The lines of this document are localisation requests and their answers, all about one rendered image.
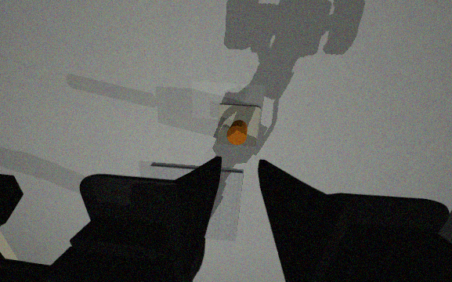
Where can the beige square block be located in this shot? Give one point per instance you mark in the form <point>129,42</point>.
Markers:
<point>229,113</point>

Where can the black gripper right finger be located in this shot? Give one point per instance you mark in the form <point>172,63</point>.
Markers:
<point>308,224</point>

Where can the orange cylinder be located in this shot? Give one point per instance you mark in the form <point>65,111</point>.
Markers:
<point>237,132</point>

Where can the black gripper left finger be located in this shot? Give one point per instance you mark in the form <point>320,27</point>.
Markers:
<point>184,205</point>

